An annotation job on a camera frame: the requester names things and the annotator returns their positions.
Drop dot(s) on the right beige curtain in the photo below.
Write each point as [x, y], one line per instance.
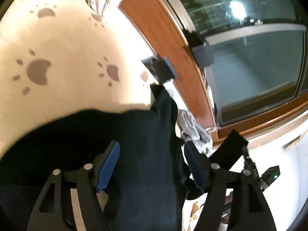
[279, 134]

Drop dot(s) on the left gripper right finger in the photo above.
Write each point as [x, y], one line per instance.
[249, 208]

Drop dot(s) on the black knit sweater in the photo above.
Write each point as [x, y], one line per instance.
[148, 186]

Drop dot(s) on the black box on bed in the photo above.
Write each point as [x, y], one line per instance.
[161, 69]

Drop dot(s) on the yellow paw print blanket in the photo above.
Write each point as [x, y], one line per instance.
[58, 58]

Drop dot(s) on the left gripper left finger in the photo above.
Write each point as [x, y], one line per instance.
[53, 209]

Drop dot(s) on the grey garment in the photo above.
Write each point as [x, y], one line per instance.
[192, 131]

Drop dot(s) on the dark box on sill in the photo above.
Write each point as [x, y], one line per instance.
[201, 50]

